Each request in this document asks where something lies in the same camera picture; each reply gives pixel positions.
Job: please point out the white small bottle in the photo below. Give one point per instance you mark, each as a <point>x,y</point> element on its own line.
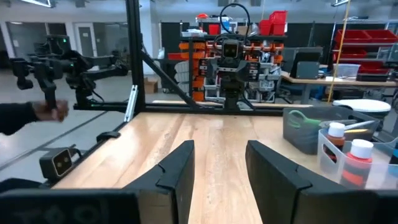
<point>336,130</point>

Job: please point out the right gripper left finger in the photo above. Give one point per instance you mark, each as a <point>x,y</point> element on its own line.
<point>174,196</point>

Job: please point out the red paint bottle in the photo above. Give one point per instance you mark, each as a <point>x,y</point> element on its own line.
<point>360,149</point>

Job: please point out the shelf with red bins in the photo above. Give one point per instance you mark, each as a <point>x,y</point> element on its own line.
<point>353,35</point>

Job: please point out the shelf with orange bins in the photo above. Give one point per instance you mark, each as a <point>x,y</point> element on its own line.
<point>192,65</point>

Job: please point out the black table edge clip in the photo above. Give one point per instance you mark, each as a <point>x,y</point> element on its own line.
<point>109,136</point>

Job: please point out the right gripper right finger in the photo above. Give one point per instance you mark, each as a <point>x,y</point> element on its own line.
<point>273,189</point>

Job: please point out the silver frame bracket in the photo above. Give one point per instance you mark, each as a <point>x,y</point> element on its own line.
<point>131,102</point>

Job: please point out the blue paint bottle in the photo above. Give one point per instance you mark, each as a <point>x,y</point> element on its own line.
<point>395,158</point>

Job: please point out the wooden background desk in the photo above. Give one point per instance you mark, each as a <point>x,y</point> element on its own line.
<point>342,82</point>

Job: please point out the cardboard box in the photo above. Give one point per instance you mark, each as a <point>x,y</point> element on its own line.
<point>151,86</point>

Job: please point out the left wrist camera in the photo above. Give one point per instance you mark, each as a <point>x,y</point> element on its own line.
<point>230,49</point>

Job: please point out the grey plastic bin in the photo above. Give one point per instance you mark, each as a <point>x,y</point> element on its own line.
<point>300,140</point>

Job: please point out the grey background monitor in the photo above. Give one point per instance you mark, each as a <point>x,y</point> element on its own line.
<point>306,70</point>

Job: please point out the clear plastic bin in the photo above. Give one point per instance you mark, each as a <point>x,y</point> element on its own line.
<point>329,168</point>

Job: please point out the person's hand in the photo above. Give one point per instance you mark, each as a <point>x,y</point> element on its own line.
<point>51,112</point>

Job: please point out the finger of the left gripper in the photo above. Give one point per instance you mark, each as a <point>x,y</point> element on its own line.
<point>240,74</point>
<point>227,74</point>

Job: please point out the black table-level camera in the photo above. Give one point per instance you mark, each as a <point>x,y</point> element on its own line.
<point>60,161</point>

